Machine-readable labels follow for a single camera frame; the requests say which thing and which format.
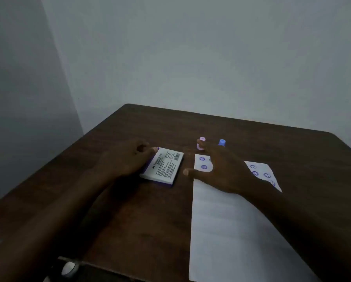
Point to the silver round knob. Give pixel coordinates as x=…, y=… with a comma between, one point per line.
x=69, y=268

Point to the blue stamp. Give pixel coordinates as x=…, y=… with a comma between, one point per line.
x=222, y=142

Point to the person's right forearm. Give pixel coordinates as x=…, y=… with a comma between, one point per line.
x=307, y=232

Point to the person's left forearm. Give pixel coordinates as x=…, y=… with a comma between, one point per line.
x=46, y=226

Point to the pink stamp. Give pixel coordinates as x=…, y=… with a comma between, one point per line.
x=199, y=146

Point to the white and purple ink pad box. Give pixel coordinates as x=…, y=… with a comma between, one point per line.
x=165, y=165

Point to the person's left hand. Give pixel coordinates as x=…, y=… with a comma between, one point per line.
x=122, y=161

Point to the person's right hand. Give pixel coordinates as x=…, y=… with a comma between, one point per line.
x=225, y=173

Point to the white paper sheet with stamps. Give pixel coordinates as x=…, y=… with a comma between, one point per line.
x=231, y=240

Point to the person's left fingers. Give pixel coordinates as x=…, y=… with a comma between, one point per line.
x=147, y=147

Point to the person's right thumb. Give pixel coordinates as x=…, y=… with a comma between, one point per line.
x=192, y=172

